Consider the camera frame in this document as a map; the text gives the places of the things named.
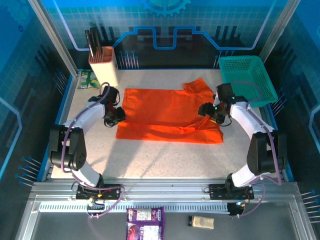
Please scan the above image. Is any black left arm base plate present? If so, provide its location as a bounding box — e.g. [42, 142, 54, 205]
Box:
[75, 183, 121, 201]

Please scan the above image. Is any green snack packet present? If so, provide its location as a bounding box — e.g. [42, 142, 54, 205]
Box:
[77, 70, 101, 90]

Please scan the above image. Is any orange t-shirt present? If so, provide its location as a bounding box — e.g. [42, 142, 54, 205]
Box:
[115, 77, 224, 145]

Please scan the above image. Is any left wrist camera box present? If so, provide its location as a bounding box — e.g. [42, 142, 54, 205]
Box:
[100, 85, 121, 105]

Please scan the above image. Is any purple snack packet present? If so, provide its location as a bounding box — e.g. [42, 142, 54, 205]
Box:
[125, 206, 166, 240]

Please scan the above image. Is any slotted grey cable duct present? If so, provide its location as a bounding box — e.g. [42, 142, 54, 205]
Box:
[38, 201, 231, 214]

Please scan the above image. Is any black knife handle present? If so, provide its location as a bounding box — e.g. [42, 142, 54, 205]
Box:
[89, 27, 100, 57]
[84, 29, 95, 59]
[94, 26, 104, 51]

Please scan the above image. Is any beige knife block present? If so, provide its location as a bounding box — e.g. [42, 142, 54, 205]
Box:
[88, 46, 119, 88]

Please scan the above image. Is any aluminium frame rail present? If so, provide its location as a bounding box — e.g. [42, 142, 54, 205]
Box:
[29, 177, 301, 201]

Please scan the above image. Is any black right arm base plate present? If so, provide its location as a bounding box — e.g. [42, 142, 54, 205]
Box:
[208, 183, 255, 201]

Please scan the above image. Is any aluminium corner post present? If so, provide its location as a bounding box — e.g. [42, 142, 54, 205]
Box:
[27, 0, 79, 77]
[258, 0, 301, 66]

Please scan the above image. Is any teal plastic basket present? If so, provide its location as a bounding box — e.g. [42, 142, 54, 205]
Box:
[218, 55, 279, 109]

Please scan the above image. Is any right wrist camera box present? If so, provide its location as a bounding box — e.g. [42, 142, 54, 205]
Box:
[215, 83, 236, 102]

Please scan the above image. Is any small beige packet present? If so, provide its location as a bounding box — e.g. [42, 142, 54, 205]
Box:
[187, 215, 215, 230]

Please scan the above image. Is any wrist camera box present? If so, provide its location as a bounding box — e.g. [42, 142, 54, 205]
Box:
[100, 85, 121, 105]
[215, 83, 236, 102]

